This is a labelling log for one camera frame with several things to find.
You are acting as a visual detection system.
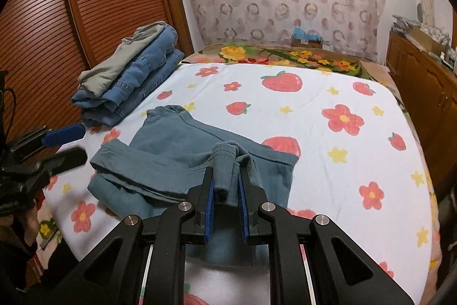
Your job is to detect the blue-grey pants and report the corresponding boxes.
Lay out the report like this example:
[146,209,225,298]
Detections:
[87,105,298,268]

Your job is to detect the wooden sideboard cabinet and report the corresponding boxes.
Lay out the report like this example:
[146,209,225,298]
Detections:
[386,31,457,191]

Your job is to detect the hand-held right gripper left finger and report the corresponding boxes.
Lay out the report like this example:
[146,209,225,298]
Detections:
[73,167,217,305]

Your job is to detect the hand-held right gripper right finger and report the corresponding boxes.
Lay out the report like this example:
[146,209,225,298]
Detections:
[236,167,416,305]

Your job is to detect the person's left hand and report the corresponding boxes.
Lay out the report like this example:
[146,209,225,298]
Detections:
[11,206,40,252]

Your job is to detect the small dark bottles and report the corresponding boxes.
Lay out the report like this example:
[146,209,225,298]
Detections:
[443,48,457,70]

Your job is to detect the person's left forearm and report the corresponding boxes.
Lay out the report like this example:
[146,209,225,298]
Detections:
[0,241,83,305]

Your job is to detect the stack of patterned bags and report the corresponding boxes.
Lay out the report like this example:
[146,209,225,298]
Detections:
[393,15,420,33]

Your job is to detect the folded grey-green pants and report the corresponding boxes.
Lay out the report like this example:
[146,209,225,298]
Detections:
[78,21,168,95]

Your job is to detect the white strawberry-print blanket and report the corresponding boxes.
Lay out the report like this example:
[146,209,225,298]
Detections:
[45,62,443,305]

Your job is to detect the open cardboard box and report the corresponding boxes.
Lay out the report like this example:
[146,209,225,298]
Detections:
[410,24,447,54]

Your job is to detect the blue plastic bag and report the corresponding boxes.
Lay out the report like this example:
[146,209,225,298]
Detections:
[293,26,322,42]

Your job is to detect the floral printed package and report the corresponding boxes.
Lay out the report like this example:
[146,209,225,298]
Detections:
[421,21,451,42]

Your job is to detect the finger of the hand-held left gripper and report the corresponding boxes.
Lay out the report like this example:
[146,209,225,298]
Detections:
[34,147,88,184]
[11,123,85,157]

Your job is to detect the folded blue denim jeans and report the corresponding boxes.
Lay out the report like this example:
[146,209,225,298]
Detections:
[71,49,185,127]
[111,27,179,102]

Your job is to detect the floral bed sheet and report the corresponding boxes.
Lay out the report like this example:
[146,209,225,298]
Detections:
[34,42,451,288]

